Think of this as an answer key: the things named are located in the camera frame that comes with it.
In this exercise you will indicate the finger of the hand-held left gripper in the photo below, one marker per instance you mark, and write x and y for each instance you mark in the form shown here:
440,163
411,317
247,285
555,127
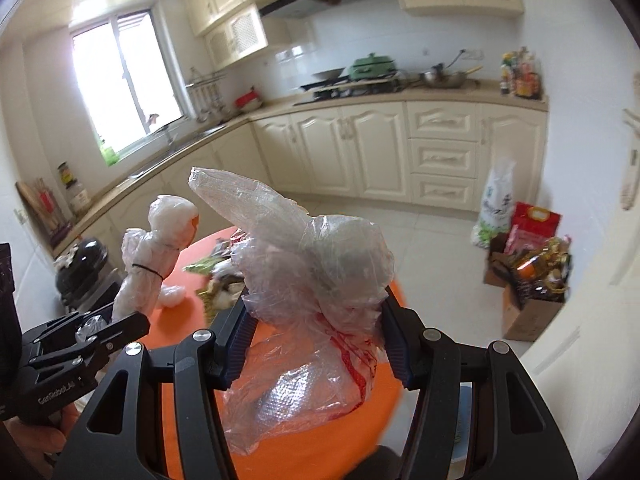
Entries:
127,327
55,327

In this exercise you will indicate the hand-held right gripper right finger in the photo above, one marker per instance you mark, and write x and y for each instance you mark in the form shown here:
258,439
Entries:
400,355

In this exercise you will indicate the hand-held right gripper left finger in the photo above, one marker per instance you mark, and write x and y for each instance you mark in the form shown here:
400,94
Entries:
242,337

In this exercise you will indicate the white plastic wrap bundle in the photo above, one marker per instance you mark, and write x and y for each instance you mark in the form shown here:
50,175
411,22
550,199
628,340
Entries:
150,255

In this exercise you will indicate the clear plastic bag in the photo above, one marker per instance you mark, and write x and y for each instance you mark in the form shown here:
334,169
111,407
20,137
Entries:
310,260

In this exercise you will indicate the person's left hand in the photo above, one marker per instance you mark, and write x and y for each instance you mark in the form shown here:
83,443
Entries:
30,442

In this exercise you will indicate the orange round table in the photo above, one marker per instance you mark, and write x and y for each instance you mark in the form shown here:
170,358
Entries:
185,320

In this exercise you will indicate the black pressure cooker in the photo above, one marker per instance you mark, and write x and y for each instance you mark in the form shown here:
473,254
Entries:
82,270

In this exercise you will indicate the wooden chopstick holder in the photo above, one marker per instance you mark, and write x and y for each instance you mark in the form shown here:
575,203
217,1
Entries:
45,210

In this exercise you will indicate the cardboard box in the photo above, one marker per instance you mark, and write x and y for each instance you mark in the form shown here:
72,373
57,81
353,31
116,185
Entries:
530,315

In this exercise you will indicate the glass jar with yellow label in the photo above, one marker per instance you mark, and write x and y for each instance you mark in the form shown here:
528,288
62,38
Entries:
75,190

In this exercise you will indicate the cooking oil bottle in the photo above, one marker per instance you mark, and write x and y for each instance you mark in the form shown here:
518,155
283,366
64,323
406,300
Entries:
537,270

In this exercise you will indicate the white rice bag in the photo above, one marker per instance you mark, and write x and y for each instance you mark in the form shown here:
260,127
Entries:
495,205

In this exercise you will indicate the red gift box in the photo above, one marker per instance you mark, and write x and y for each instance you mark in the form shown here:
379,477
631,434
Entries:
535,225

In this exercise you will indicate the steel faucet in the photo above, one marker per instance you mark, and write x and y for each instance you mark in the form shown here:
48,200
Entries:
167,130

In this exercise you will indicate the cream lower kitchen cabinets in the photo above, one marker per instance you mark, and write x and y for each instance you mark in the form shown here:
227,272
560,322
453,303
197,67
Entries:
375,145

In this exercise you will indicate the red bowl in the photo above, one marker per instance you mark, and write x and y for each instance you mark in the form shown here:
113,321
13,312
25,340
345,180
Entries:
248,100

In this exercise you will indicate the hanging utensil rack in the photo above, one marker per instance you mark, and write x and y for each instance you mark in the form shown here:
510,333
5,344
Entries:
205,92

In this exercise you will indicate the kitchen window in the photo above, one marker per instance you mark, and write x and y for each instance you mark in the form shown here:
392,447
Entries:
125,80

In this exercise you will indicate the gas stove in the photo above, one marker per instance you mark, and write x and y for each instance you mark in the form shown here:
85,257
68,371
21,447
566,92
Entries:
350,92

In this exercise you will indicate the dark frying pan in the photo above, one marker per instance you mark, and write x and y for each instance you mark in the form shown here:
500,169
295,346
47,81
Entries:
329,74

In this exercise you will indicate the steel wok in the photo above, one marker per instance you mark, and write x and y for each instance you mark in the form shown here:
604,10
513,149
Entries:
442,77

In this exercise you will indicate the green cooking pot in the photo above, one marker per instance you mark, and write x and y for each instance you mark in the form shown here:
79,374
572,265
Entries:
372,67

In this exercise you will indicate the group of condiment bottles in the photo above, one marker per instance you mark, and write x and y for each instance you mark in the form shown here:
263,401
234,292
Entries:
520,75

